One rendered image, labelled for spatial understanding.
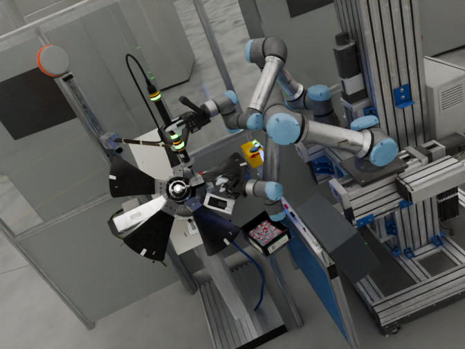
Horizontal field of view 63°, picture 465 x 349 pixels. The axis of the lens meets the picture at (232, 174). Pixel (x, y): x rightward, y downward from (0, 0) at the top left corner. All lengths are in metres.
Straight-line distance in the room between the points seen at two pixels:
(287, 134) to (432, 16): 4.05
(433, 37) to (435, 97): 3.41
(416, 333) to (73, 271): 2.25
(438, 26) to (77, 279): 4.67
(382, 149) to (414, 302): 1.02
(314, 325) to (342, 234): 1.41
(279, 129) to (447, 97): 0.91
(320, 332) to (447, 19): 4.01
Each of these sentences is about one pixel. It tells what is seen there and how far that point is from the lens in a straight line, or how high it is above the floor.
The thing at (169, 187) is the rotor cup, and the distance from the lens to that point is 1.83.
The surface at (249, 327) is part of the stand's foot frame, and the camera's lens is 2.60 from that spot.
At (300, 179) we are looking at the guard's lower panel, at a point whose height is 0.42.
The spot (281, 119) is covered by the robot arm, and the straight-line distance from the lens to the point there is 1.41.
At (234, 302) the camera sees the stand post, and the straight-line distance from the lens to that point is 2.55.
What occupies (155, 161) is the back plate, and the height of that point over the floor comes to 1.23.
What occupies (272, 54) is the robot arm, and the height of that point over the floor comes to 1.59.
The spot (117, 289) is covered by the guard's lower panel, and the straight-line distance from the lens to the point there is 3.15.
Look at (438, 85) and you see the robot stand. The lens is 2.00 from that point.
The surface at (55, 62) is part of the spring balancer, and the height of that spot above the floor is 1.87.
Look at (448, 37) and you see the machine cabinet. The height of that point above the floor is 0.22.
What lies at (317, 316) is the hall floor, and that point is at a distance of 2.61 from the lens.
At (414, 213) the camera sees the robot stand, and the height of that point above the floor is 0.50.
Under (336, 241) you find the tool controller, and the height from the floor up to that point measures 1.24.
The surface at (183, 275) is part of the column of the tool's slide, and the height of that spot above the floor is 0.21.
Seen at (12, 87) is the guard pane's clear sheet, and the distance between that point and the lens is 2.49.
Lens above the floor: 2.10
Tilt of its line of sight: 30 degrees down
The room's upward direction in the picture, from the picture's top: 23 degrees counter-clockwise
